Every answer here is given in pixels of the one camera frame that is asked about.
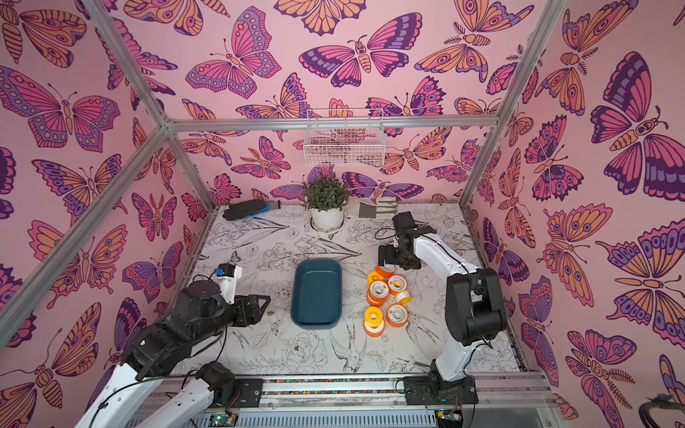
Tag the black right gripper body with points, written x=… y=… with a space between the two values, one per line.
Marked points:
x=397 y=256

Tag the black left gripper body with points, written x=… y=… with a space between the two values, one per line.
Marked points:
x=242 y=316

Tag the orange tape roll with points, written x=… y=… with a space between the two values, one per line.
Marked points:
x=397 y=284
x=374 y=331
x=386 y=271
x=397 y=316
x=378 y=294

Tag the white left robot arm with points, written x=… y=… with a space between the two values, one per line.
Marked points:
x=203 y=311

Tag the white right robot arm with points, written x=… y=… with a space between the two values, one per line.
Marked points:
x=474 y=310

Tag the yellow tape roll back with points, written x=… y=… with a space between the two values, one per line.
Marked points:
x=374 y=277

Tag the yellow white tape roll tilted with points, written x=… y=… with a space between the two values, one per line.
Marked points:
x=403 y=297

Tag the yellow tape roll front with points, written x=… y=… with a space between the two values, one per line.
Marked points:
x=373 y=317

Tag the teal storage box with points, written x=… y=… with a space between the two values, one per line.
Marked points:
x=317 y=294

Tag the orange tape roll under yellow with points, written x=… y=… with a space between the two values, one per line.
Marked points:
x=374 y=331

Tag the white plant pot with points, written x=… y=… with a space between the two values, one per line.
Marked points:
x=327 y=220

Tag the green potted plant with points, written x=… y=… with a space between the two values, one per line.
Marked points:
x=326 y=193

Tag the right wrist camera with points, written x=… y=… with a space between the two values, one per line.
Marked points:
x=403 y=222

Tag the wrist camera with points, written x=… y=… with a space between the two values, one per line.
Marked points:
x=226 y=270
x=403 y=222

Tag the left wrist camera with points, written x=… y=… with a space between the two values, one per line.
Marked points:
x=226 y=270

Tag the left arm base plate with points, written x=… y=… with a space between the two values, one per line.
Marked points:
x=239 y=393

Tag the white wire basket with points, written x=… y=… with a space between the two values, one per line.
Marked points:
x=345 y=136

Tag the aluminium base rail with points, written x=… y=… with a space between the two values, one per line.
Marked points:
x=374 y=400

